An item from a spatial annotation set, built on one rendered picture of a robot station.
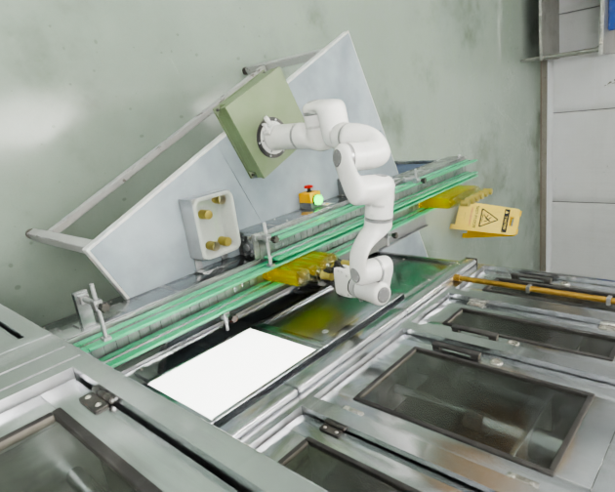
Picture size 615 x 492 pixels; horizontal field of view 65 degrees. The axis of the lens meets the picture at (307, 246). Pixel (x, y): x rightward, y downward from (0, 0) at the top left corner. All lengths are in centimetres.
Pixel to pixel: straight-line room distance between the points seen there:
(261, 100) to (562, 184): 602
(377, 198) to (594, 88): 603
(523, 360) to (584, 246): 620
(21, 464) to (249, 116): 141
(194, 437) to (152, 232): 116
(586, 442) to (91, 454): 97
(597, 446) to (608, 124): 624
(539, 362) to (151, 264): 124
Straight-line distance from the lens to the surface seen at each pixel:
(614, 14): 662
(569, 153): 742
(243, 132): 186
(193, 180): 181
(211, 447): 63
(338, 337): 156
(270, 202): 205
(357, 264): 145
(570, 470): 119
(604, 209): 746
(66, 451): 75
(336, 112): 159
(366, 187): 137
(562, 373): 148
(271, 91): 196
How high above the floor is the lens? 225
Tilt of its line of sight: 42 degrees down
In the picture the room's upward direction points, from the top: 97 degrees clockwise
